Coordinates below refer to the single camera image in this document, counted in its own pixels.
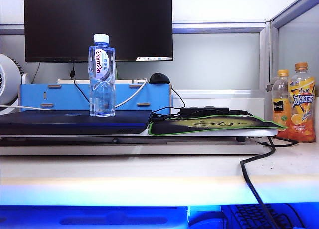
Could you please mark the clear mineral water bottle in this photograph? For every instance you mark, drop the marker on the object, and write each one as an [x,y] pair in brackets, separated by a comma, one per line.
[102,89]

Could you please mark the black closed laptop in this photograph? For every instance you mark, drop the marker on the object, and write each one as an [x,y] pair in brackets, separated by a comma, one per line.
[62,121]

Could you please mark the small orange juice bottle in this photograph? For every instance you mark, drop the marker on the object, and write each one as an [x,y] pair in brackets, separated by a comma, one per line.
[279,106]

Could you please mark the large iced tea bottle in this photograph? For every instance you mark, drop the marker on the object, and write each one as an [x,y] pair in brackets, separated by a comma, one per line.
[301,109]

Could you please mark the black computer mouse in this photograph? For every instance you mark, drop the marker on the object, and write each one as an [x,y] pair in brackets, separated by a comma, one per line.
[159,78]

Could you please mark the black power adapter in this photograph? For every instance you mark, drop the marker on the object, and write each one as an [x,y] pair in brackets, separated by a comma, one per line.
[204,111]

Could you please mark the white desk riser platform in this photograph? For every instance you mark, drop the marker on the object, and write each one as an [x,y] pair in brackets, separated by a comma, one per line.
[124,149]

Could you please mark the green strip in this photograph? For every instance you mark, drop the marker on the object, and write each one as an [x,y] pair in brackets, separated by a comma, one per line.
[116,70]

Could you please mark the black green-edged mouse pad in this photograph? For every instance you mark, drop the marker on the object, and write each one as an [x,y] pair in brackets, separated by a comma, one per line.
[224,125]

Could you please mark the black computer monitor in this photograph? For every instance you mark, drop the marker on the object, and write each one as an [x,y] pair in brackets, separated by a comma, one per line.
[139,24]

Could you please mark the blue wooden desk organizer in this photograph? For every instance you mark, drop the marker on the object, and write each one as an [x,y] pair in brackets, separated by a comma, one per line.
[62,96]

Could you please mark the black keyboard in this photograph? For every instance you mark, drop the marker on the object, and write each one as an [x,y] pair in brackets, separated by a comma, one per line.
[249,215]

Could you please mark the white desk fan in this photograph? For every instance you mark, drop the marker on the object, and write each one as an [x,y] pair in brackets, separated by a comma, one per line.
[10,84]

